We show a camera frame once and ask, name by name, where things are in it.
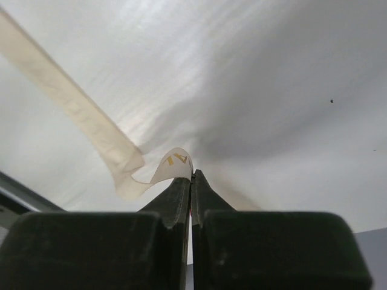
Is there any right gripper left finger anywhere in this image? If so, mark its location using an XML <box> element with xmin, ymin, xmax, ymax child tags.
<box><xmin>1</xmin><ymin>178</ymin><xmax>190</xmax><ymax>289</ymax></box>

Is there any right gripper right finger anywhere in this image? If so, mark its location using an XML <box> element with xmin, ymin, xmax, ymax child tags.
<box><xmin>190</xmin><ymin>170</ymin><xmax>372</xmax><ymax>289</ymax></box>

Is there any cream ribbon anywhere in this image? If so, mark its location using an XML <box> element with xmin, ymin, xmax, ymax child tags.
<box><xmin>1</xmin><ymin>9</ymin><xmax>194</xmax><ymax>200</ymax></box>

